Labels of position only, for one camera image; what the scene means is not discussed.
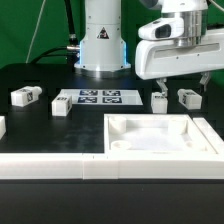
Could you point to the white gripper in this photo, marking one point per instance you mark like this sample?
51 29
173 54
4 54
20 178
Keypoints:
159 56

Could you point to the white square tabletop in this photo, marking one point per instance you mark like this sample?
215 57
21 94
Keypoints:
144 134

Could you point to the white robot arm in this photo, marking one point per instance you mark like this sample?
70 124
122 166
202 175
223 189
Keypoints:
111 30

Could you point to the white U-shaped obstacle fence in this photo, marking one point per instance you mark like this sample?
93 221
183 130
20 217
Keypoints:
118 165

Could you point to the white marker sheet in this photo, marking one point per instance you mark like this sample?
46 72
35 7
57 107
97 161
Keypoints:
103 97

